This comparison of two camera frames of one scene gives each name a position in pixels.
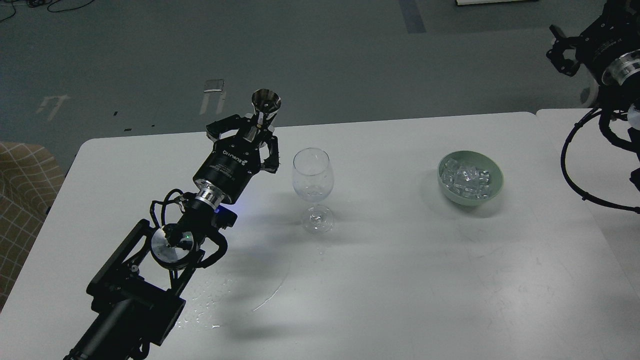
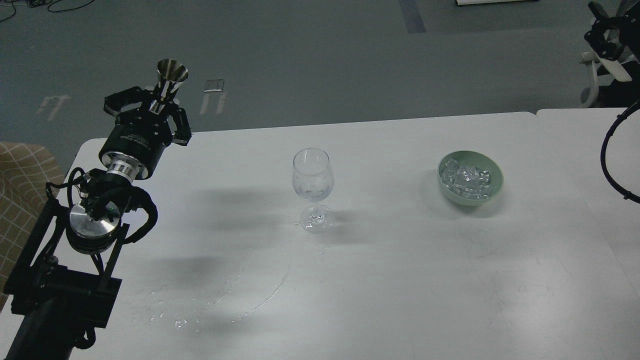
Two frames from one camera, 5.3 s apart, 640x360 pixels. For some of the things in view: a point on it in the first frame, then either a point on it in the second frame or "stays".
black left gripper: [230, 166] to [137, 139]
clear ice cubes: [468, 181] stays
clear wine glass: [313, 179] stays
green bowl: [469, 178] stays
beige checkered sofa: [31, 177] stays
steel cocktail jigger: [266, 101] to [170, 71]
